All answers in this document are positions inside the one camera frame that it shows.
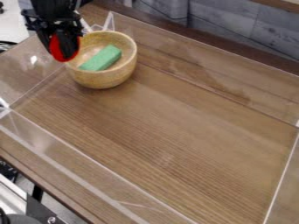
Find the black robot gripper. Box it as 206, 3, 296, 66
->
21, 9, 83, 60

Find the red plush fruit green stem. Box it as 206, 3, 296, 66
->
49, 34, 79, 62

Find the wooden bowl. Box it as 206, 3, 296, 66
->
65, 31, 138, 89

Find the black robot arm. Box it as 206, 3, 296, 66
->
21, 0, 83, 62

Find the green rectangular block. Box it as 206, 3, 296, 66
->
79, 45, 122, 71

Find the clear acrylic tray enclosure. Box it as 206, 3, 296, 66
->
0, 16, 299, 224

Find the black metal bracket with screw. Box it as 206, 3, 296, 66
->
25, 195, 68, 224

